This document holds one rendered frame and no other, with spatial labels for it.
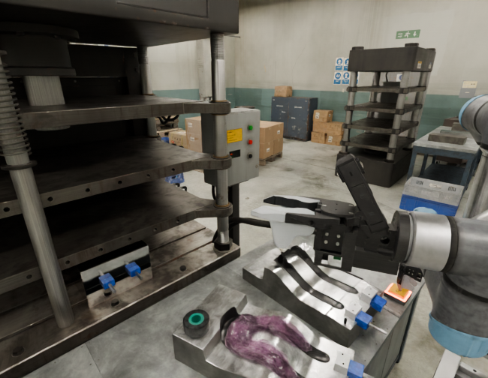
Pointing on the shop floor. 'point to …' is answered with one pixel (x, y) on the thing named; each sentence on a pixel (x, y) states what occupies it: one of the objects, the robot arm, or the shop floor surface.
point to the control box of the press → (248, 130)
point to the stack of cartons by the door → (326, 128)
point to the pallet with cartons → (270, 141)
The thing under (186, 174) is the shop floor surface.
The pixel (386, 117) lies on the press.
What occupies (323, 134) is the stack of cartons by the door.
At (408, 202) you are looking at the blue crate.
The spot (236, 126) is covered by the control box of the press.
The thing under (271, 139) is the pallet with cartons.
